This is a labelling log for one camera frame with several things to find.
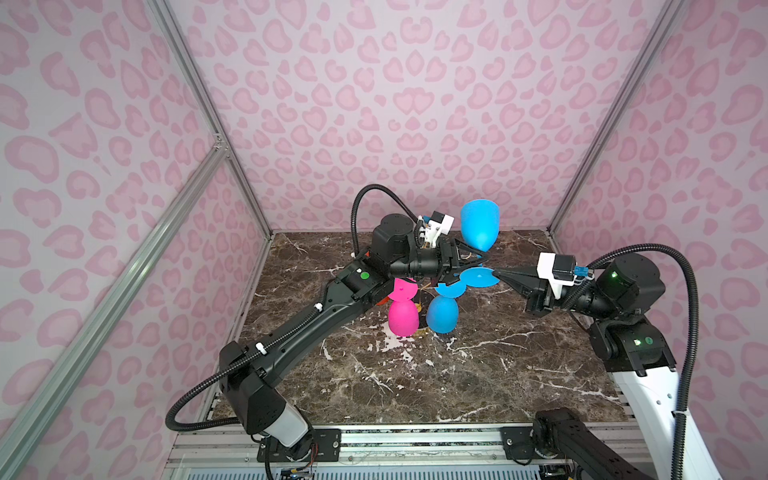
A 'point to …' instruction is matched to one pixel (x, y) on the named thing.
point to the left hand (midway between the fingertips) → (490, 267)
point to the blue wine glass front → (442, 311)
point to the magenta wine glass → (403, 316)
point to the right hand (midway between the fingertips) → (497, 275)
